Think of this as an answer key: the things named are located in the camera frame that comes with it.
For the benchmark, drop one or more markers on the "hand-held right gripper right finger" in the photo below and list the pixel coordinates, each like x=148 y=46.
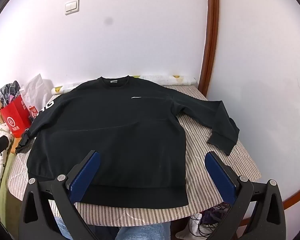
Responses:
x=218 y=176

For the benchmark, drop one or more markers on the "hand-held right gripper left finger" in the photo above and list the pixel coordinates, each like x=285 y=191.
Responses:
x=86 y=176

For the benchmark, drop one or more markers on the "black sweatshirt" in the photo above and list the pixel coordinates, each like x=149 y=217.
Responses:
x=115 y=130

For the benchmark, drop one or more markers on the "white floral quilt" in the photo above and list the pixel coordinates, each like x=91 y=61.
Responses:
x=0 y=178

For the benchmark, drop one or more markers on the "red paper bag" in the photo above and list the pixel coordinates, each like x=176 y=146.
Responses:
x=15 y=116

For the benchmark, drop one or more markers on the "purple cloth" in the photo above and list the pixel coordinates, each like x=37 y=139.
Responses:
x=212 y=213

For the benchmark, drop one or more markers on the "striped mattress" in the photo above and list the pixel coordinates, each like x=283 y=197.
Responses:
x=210 y=140

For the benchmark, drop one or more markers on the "white sock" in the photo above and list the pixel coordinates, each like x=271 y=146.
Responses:
x=193 y=226

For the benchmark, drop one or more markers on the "green sheet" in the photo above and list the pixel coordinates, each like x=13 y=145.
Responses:
x=5 y=205

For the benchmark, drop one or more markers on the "plaid cloth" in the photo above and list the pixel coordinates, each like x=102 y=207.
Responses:
x=8 y=90

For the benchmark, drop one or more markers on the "white plastic bag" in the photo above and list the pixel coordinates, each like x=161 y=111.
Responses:
x=37 y=90

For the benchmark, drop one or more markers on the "person's blue jeans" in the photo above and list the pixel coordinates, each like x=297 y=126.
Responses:
x=140 y=233

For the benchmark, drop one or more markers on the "wooden baseboard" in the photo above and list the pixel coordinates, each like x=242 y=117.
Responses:
x=296 y=193

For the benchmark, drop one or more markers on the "rolled fruit print mat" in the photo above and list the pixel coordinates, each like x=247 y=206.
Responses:
x=160 y=78

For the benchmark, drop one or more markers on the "wooden door frame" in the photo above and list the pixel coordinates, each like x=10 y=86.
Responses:
x=210 y=30

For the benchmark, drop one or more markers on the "white light switch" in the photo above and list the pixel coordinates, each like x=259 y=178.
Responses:
x=72 y=7

